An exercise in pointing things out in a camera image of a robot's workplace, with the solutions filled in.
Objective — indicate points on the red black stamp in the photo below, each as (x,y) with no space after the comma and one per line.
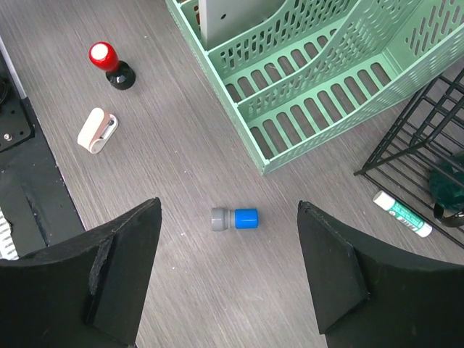
(119,74)

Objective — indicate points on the dark green mug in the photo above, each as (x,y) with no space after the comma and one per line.
(446,187)

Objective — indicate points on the pink eraser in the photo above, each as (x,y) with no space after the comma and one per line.
(97,130)

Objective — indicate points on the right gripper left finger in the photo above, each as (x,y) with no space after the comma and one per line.
(87,291)

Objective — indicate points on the black wire rack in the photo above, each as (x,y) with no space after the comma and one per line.
(429,129)

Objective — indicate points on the white cable tray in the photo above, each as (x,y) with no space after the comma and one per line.
(7,246)

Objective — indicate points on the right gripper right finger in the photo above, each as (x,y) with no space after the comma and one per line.
(367,293)

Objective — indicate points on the blue grey bottle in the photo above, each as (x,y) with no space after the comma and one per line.
(223,219)

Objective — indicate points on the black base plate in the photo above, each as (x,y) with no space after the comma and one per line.
(35,202)

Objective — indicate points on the green file organizer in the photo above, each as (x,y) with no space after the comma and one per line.
(315,69)

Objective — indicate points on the green white glue stick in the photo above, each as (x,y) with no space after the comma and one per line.
(402,214)

